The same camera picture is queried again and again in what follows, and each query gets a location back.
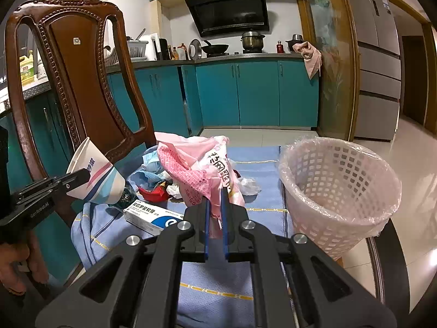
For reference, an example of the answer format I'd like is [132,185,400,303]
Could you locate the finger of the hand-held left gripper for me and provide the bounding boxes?
[10,168,91,227]

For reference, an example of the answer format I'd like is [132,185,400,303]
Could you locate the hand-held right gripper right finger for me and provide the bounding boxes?
[220,188,397,328]

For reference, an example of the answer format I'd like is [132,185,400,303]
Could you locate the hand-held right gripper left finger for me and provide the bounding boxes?
[36,200,210,328]

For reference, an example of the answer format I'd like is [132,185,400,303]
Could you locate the striped white paper cup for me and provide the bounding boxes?
[66,137,124,203]

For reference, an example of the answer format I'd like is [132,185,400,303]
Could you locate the white blue medicine box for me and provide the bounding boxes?
[123,207,187,236]

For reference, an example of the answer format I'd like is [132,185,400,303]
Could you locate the red snack wrapper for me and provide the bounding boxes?
[138,181,170,203]

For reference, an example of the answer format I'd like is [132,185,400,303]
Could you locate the pink plastic bag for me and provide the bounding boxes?
[155,131,246,240]

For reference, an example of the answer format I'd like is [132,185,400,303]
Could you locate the blue face mask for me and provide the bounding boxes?
[130,147,168,192]

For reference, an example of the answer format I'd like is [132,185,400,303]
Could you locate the white plastic mesh basket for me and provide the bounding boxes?
[276,137,403,260]

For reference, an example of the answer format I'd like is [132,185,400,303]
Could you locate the person's left hand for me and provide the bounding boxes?
[0,230,48,294]

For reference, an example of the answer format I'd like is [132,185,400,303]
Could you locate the dark green wrapper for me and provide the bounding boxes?
[114,182,139,210]

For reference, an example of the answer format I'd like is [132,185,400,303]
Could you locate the blue checked cloth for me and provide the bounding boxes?
[71,145,294,328]

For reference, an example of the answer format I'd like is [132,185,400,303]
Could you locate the carved wooden chair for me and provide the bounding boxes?
[4,0,158,291]

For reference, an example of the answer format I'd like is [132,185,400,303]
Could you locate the yellow detergent bottle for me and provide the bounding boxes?
[20,51,36,86]

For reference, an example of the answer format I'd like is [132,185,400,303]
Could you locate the white drying basket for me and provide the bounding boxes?
[104,46,118,67]

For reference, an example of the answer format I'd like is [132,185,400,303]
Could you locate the clear plastic bin liner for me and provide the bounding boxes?
[276,136,403,238]

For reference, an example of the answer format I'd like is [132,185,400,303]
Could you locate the teal base cabinets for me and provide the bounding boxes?
[0,59,320,274]

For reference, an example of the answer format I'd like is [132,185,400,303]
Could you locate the white dish rack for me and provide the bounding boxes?
[127,39,149,58]

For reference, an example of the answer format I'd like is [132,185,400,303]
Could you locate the white cutting board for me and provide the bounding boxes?
[148,33,161,60]

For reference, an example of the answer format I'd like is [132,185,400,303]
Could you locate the round glass pot lid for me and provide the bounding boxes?
[189,39,203,61]

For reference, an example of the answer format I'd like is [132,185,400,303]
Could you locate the black wok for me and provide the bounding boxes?
[201,40,229,55]

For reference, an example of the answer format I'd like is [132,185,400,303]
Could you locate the steel stock pot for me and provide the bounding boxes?
[241,30,266,53]

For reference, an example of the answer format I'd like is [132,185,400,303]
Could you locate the pink towel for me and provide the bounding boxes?
[292,41,322,80]

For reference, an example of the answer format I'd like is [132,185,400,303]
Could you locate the black pot with steel lid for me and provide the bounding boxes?
[286,34,306,53]

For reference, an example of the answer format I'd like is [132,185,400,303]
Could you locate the wood framed glass door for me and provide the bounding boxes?
[296,0,359,140]

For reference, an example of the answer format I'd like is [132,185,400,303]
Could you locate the black range hood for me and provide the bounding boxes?
[184,0,270,39]

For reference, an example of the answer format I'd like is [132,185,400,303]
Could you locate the silver refrigerator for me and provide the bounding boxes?
[343,0,401,141]

